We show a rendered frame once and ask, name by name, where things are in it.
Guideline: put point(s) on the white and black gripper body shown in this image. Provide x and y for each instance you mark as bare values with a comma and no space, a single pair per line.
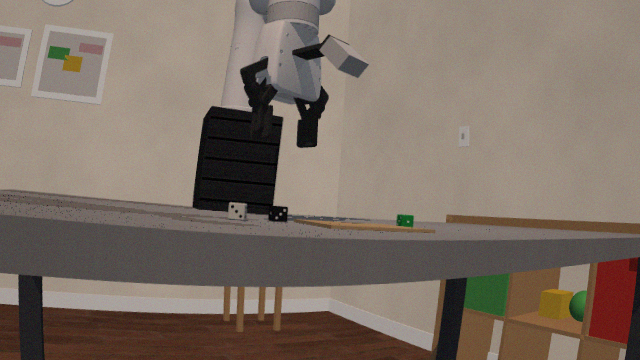
290,74

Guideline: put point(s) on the black die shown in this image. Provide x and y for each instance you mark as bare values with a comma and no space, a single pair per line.
278,213

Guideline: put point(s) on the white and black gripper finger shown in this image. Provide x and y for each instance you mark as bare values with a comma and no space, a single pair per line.
307,130
262,113

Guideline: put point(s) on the white die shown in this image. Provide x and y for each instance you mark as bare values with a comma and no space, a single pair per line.
237,211

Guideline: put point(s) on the green die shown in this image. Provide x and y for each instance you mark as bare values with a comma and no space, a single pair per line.
405,220

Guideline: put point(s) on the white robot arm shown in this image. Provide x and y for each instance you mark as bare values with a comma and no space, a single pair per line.
247,26

